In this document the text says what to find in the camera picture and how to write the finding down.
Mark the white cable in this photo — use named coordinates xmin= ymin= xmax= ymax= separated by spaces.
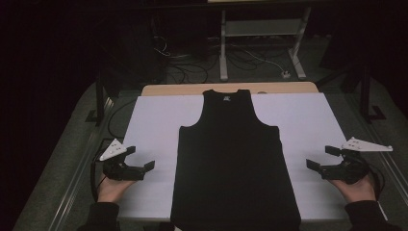
xmin=229 ymin=42 xmax=287 ymax=75

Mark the metal floor rail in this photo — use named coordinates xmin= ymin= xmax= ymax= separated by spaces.
xmin=47 ymin=95 xmax=117 ymax=231
xmin=347 ymin=94 xmax=408 ymax=206

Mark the black metal stand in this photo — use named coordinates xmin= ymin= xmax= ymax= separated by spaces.
xmin=84 ymin=71 xmax=114 ymax=127
xmin=316 ymin=63 xmax=388 ymax=125

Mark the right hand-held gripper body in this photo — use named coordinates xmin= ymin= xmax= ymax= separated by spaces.
xmin=320 ymin=137 xmax=394 ymax=186

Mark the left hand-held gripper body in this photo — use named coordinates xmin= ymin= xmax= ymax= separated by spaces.
xmin=98 ymin=138 xmax=146 ymax=182

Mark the black tank top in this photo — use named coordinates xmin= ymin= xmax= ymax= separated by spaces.
xmin=169 ymin=89 xmax=302 ymax=231

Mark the person's right hand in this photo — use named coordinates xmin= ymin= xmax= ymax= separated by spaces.
xmin=328 ymin=172 xmax=377 ymax=204

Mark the white table mat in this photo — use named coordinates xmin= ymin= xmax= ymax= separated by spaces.
xmin=116 ymin=92 xmax=350 ymax=222

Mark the black floor cable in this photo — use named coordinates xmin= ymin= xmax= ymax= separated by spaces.
xmin=107 ymin=98 xmax=139 ymax=141

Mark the grey metal desk frame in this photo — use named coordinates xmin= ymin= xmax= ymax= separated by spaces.
xmin=218 ymin=5 xmax=313 ymax=82

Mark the tangle of dark cables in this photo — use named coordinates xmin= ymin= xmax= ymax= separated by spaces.
xmin=151 ymin=32 xmax=222 ymax=85

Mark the person's left hand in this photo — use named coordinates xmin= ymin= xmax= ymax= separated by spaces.
xmin=96 ymin=172 xmax=138 ymax=204

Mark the left hand-held gripper cable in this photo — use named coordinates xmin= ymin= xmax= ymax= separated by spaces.
xmin=90 ymin=150 xmax=108 ymax=203

